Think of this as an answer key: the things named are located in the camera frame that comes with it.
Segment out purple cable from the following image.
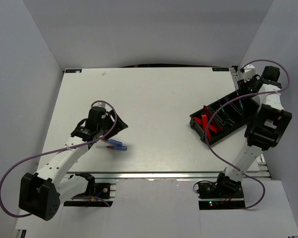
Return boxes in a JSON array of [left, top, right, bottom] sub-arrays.
[[205, 59, 293, 209], [0, 100, 119, 218]]

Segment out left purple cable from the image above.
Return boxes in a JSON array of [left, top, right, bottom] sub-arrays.
[[0, 100, 119, 218]]

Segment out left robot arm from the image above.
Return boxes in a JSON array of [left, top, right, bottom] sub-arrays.
[[19, 106, 128, 221]]

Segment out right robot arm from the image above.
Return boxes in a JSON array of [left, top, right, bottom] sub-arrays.
[[190, 63, 292, 198]]

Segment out blue label sticker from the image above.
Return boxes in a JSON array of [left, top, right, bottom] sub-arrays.
[[212, 67, 229, 72], [65, 69, 82, 73]]

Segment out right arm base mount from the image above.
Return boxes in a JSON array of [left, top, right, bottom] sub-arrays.
[[193, 180, 246, 211]]

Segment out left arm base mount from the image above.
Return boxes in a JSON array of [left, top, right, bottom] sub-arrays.
[[64, 173, 116, 207]]

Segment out blue label sticker left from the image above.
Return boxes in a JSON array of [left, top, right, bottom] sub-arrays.
[[65, 69, 82, 73]]

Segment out green black precision screwdriver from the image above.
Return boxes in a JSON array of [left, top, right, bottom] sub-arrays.
[[217, 97, 226, 117]]

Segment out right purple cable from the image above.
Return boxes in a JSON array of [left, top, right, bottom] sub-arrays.
[[205, 59, 293, 209]]

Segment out blue label sticker right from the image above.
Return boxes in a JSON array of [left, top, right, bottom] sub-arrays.
[[212, 67, 229, 72]]

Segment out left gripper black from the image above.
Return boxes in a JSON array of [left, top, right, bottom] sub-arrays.
[[97, 109, 128, 140]]

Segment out black divided container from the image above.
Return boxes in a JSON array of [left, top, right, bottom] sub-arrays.
[[190, 90, 259, 145]]

